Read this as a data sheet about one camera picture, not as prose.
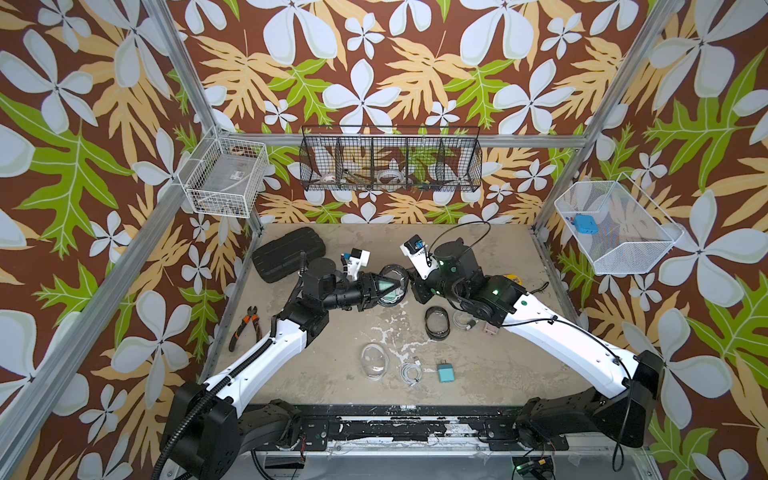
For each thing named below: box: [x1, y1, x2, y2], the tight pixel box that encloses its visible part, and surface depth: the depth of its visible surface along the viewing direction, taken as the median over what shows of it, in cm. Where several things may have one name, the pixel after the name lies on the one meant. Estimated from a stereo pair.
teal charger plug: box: [437, 363, 455, 383], surface depth 84 cm
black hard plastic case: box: [252, 227, 326, 283], surface depth 109 cm
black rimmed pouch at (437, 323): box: [425, 305, 450, 341], surface depth 95 cm
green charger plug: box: [380, 280, 404, 301], surface depth 69 cm
